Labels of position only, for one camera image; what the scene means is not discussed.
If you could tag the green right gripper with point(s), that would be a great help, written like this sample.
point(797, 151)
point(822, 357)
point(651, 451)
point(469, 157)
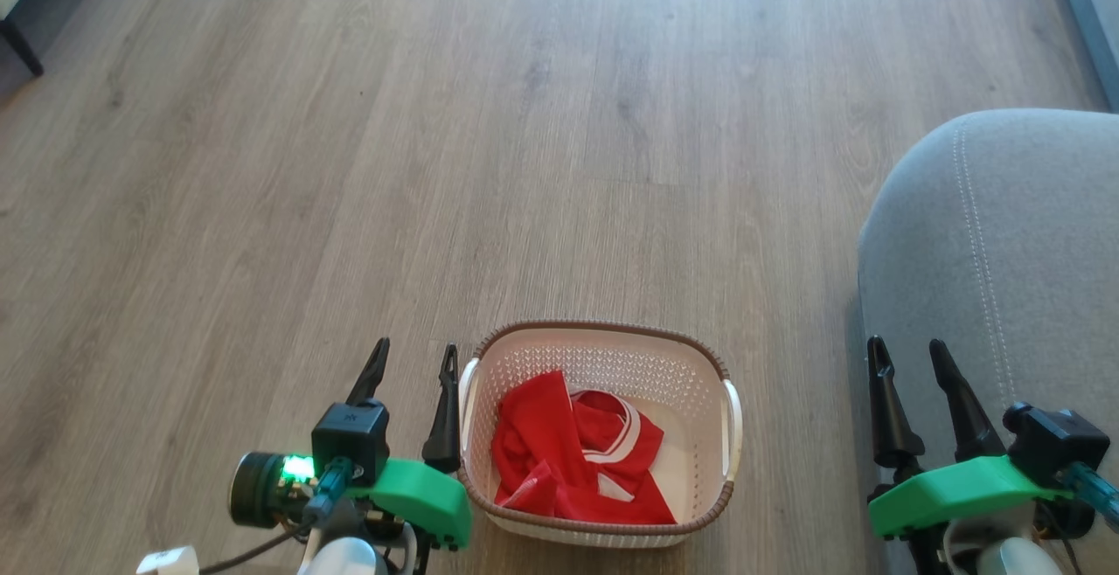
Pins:
point(953, 492)

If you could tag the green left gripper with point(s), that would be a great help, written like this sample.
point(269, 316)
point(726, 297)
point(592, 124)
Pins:
point(420, 496)

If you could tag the red and white garment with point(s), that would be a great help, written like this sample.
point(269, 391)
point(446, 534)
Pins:
point(542, 444)

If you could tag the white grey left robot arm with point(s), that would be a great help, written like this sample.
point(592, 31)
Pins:
point(345, 557)

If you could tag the grey sofa armrest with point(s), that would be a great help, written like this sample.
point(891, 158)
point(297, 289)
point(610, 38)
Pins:
point(1032, 278)

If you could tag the white laundry basket brown rim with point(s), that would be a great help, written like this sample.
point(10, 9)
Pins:
point(603, 352)

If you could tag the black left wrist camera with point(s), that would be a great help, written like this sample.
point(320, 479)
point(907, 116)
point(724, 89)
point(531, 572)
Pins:
point(350, 435)

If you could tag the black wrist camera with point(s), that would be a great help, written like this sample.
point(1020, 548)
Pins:
point(350, 435)
point(1053, 444)

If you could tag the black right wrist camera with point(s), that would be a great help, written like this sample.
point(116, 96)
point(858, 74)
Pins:
point(1053, 444)

